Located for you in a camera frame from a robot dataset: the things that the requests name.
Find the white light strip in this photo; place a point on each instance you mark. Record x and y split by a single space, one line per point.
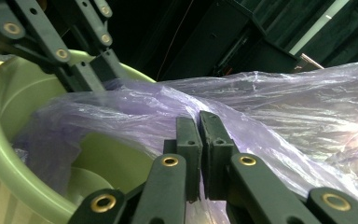
318 26

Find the dark green curtain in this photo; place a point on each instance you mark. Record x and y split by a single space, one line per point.
354 34

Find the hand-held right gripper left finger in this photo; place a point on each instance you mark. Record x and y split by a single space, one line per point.
191 161

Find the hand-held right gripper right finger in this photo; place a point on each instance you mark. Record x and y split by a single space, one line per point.
216 168

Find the purple plastic bag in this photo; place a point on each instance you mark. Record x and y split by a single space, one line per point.
276 109

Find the black metal stand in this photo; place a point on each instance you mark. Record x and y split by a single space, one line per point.
217 37

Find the light green plastic bin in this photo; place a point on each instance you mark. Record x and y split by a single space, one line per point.
9 130

